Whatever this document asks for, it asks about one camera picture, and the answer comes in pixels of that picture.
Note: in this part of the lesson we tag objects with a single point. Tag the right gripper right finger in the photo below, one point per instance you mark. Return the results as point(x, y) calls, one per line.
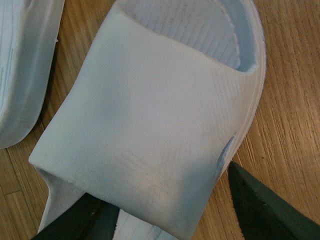
point(262, 214)

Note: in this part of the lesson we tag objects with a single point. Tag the light blue slipper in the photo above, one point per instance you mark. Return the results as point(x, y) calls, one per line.
point(163, 100)
point(28, 36)

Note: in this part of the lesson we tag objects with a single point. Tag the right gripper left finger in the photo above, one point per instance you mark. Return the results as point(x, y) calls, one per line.
point(89, 218)

